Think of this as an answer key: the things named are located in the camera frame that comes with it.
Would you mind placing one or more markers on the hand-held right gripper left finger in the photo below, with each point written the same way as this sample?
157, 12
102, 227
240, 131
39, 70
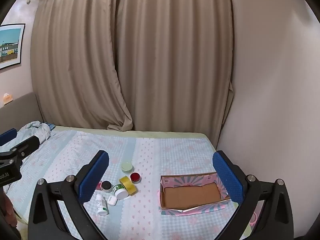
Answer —
93, 177

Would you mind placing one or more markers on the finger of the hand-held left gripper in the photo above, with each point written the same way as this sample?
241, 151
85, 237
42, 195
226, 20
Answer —
8, 135
28, 143

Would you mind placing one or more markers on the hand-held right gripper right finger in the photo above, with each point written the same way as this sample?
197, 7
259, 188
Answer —
228, 177

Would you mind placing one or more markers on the small red box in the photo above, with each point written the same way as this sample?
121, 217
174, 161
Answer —
99, 186

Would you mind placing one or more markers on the white jar with black lid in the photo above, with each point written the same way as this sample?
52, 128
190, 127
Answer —
106, 185

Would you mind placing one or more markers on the white pill bottle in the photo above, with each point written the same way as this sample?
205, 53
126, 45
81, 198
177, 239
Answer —
102, 205

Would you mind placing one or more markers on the white earbud case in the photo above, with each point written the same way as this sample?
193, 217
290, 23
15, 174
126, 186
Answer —
112, 200

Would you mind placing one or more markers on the yellow tape roll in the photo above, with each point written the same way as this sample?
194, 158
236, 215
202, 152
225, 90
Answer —
125, 180

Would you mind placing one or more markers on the green and white jar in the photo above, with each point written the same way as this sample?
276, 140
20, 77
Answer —
121, 193

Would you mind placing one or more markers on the silver jar with red lid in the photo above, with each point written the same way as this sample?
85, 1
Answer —
135, 177

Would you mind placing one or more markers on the pink printed cardboard box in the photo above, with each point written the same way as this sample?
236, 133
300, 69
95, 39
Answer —
190, 195

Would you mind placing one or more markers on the person's left hand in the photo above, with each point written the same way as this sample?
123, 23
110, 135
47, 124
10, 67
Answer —
6, 207

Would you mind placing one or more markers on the crumpled light blue clothing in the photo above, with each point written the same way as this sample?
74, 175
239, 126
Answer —
37, 130

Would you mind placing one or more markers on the grey padded headboard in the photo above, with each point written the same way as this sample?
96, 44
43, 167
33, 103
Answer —
22, 110

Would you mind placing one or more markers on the pale green round jar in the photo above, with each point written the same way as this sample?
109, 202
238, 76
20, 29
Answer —
126, 167

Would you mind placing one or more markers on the small orange box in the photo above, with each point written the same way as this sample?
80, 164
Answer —
7, 99

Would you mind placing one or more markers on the pink plastic object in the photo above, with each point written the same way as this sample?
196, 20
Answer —
254, 218

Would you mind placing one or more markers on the blue checkered floral blanket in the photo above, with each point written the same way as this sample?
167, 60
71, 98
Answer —
155, 150

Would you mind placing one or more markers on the beige curtain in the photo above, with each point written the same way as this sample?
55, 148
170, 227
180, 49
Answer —
150, 55

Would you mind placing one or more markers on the framed wall picture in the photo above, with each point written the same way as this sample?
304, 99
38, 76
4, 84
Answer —
10, 45

